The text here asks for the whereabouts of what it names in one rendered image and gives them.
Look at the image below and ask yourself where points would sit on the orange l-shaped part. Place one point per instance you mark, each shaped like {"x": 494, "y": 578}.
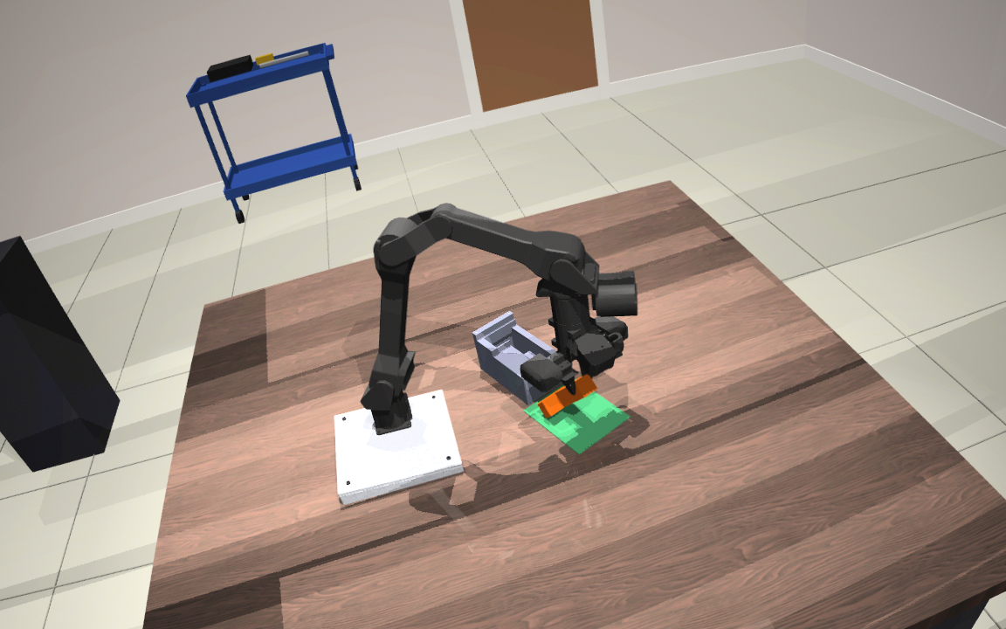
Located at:
{"x": 561, "y": 398}

